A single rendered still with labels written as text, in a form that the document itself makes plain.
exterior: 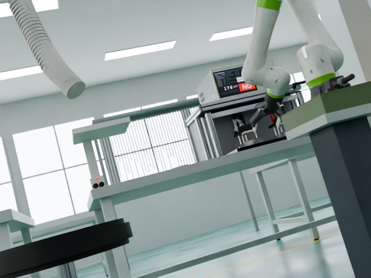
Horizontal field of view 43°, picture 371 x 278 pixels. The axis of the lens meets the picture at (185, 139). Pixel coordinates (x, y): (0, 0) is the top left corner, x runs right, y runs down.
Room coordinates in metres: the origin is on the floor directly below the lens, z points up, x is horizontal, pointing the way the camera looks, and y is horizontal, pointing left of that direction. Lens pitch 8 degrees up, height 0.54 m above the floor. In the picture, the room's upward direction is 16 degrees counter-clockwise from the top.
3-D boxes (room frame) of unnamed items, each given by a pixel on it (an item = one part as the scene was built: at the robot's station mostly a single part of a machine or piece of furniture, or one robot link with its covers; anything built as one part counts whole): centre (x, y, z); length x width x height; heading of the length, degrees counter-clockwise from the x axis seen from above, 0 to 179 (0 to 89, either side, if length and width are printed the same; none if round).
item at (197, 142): (3.05, -0.08, 0.91); 0.28 x 0.03 x 0.32; 15
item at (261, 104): (2.85, -0.47, 1.03); 0.62 x 0.01 x 0.03; 105
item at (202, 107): (3.06, -0.41, 1.09); 0.68 x 0.44 x 0.05; 105
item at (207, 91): (3.07, -0.42, 1.22); 0.44 x 0.39 x 0.20; 105
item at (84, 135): (3.07, 0.53, 0.98); 0.37 x 0.35 x 0.46; 105
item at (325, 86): (1.97, -0.66, 0.87); 0.26 x 0.15 x 0.06; 17
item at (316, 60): (2.04, -0.65, 0.99); 0.16 x 0.13 x 0.19; 139
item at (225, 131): (3.00, -0.43, 0.92); 0.66 x 0.01 x 0.30; 105
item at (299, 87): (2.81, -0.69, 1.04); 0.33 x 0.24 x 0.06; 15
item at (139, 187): (2.99, -0.43, 0.72); 2.20 x 1.01 x 0.05; 105
